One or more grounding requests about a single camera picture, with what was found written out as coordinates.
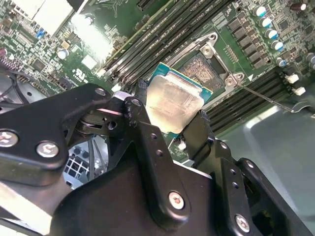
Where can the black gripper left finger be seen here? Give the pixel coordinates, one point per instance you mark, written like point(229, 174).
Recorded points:
point(37, 123)

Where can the silver CPU with green edge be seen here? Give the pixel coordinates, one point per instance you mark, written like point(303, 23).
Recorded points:
point(172, 103)

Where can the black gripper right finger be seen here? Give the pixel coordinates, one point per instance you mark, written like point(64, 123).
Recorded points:
point(233, 196)

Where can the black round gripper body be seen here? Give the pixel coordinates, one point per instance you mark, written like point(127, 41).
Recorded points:
point(110, 209)

